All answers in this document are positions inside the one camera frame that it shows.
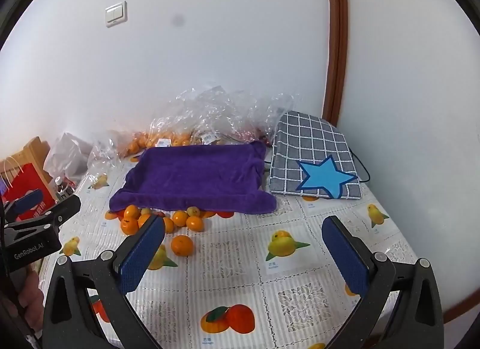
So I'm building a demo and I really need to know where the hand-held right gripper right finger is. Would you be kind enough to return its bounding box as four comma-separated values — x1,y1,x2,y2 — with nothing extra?
321,215,445,349

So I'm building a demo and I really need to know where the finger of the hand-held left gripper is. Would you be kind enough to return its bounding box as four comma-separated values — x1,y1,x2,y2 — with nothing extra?
3,188,45,219
22,194,82,235

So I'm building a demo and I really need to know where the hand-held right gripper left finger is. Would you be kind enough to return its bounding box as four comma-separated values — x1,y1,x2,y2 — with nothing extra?
42,215,166,349

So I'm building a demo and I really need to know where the pile of tangerines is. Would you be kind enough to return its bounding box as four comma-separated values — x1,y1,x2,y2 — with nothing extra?
104,204,235,236

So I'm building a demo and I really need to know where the person's left hand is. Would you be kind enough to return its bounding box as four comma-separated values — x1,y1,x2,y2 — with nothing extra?
15,264,46,335

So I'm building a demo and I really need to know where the red paper bag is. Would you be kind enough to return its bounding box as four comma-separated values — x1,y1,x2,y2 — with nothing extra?
0,158,57,218

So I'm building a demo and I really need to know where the small glass bottle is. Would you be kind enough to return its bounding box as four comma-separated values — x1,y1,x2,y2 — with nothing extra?
54,176,76,200

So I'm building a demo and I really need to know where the mandarin orange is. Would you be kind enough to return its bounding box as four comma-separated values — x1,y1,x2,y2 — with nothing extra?
171,235,194,257

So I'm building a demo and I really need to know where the white plastic bag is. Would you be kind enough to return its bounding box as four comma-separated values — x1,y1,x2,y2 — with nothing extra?
43,132,93,181

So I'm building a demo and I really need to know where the small clear plastic bag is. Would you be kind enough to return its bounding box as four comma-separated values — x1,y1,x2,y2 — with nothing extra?
88,135,121,189

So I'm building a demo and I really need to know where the purple towel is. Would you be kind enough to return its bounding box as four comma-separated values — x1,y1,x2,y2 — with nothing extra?
109,141,277,215

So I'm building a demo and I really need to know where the grey checked cushion blue star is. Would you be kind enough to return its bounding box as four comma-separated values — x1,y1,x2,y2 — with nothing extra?
268,111,364,200

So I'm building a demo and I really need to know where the clear plastic bag of oranges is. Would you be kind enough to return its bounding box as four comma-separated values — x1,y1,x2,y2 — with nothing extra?
112,88,235,158

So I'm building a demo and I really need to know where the crumpled clear plastic bag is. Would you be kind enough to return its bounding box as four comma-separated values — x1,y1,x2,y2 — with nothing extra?
230,90,302,147

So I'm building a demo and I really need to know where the black cable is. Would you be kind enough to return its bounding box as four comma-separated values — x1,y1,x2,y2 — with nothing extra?
349,146,371,185

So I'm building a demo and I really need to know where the white wall light switch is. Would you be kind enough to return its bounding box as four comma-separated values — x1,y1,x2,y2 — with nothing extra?
105,1,127,28

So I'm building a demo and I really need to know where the brown wooden door frame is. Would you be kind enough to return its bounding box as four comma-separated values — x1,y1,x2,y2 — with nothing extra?
324,0,347,126

